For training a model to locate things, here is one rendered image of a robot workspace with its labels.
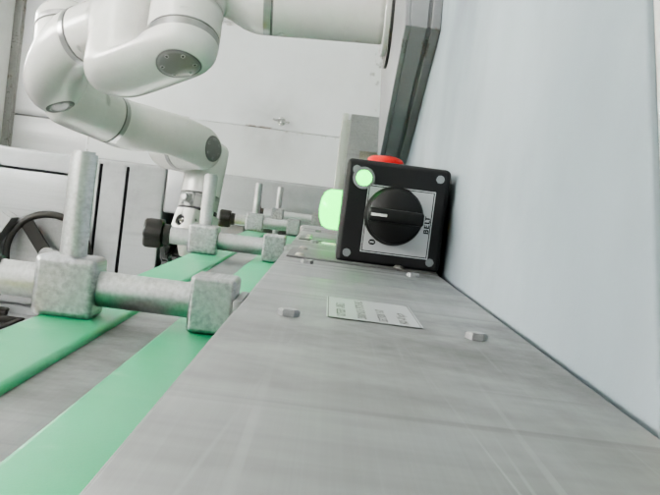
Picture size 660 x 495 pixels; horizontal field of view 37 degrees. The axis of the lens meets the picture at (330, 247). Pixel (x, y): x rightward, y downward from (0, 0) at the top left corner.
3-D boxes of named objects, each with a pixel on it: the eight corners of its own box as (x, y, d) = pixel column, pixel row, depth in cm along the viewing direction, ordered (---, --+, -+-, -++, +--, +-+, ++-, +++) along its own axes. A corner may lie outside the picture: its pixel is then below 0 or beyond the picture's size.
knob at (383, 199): (418, 248, 74) (422, 251, 71) (359, 241, 74) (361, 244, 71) (426, 190, 74) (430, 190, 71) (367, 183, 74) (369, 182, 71)
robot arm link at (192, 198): (201, 190, 178) (198, 204, 177) (227, 201, 186) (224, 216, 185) (168, 187, 181) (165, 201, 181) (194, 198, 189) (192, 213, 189)
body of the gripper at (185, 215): (199, 199, 178) (187, 260, 176) (229, 213, 187) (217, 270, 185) (166, 196, 181) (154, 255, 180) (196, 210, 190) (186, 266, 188)
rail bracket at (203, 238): (288, 262, 92) (146, 245, 92) (298, 185, 91) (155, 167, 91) (286, 266, 88) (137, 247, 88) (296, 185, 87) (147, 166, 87)
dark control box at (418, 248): (432, 267, 83) (334, 254, 83) (445, 173, 82) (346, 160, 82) (444, 275, 74) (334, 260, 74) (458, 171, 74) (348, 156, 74)
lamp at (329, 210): (344, 231, 109) (316, 227, 109) (349, 191, 108) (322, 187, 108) (344, 232, 104) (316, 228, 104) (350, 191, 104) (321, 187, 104)
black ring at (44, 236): (90, 303, 234) (3, 293, 234) (101, 216, 233) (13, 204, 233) (85, 306, 230) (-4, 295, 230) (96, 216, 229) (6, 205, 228)
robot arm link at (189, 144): (87, 141, 167) (173, 176, 184) (138, 141, 160) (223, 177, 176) (97, 94, 168) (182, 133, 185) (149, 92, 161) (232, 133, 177)
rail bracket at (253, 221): (291, 296, 152) (211, 286, 151) (304, 189, 151) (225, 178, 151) (291, 298, 149) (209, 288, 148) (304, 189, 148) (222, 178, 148)
